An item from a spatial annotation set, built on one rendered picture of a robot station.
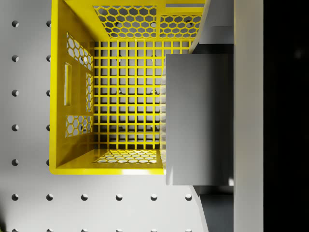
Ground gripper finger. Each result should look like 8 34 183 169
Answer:
192 0 235 55
190 185 235 232

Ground grey cube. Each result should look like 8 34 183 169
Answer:
165 53 235 187

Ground yellow basket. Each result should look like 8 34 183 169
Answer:
49 0 211 176

